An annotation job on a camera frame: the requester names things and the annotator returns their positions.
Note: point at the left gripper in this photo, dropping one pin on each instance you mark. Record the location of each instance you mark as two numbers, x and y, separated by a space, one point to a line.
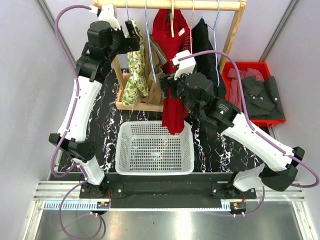
129 44

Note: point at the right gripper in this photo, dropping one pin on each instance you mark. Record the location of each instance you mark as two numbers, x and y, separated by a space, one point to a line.
168 80

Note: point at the tan pleated skirt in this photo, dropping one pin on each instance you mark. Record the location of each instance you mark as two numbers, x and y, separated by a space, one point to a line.
155 65

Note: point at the lemon print skirt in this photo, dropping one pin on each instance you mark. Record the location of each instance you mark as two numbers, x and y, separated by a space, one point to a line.
136 86

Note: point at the cream wooden hanger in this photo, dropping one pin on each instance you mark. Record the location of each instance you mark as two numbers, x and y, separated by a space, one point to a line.
172 20

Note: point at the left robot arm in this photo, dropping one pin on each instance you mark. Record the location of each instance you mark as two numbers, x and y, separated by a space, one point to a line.
92 68

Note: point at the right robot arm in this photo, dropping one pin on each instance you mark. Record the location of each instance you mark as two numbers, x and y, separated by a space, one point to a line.
278 170

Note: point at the red polka dot skirt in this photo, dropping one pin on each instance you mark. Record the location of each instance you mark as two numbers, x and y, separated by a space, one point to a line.
187 43

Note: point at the black skirt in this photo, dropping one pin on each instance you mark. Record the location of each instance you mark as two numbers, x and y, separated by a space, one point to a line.
207 63

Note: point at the pink garment in bin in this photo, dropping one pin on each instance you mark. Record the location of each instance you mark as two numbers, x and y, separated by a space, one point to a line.
234 92

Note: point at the white plastic basket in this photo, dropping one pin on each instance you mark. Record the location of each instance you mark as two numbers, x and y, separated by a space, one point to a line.
146 148

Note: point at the black marble mat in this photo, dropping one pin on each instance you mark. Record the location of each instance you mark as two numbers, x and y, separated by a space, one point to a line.
212 152

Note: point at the dark grey striped shirt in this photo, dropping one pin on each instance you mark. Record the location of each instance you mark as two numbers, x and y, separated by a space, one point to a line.
262 99

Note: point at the red plastic bin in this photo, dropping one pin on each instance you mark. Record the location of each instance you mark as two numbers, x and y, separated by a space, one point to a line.
263 68

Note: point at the wooden clothes rack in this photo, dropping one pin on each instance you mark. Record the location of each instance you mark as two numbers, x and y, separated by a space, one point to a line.
237 6

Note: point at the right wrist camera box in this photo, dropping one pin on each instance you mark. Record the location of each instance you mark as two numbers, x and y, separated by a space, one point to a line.
185 66

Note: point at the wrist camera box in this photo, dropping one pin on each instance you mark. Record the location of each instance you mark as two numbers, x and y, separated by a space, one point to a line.
108 14
185 66

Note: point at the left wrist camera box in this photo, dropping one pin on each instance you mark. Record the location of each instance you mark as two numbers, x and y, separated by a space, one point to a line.
108 14

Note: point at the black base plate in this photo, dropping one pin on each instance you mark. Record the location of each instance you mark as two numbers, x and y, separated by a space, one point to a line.
192 191

